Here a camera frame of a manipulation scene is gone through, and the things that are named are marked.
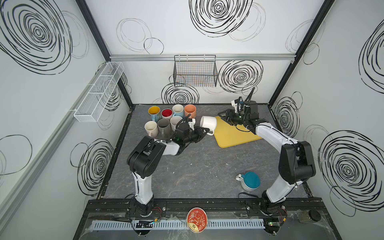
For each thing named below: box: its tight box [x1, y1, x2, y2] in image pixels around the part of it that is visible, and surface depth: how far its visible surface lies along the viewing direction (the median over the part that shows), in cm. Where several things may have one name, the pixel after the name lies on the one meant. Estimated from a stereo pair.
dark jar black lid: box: [298, 209, 322, 224], surface depth 66 cm
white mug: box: [200, 116, 217, 136], surface depth 91 cm
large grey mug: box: [157, 118, 172, 140], surface depth 96 cm
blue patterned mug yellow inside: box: [148, 105, 162, 122], surface depth 104 cm
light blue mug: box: [172, 104, 184, 119], surface depth 107 cm
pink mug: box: [144, 120, 158, 138], surface depth 98 cm
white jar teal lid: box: [235, 171, 261, 192], surface depth 77 cm
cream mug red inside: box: [161, 108, 174, 120], surface depth 108 cm
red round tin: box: [186, 207, 208, 234], surface depth 69 cm
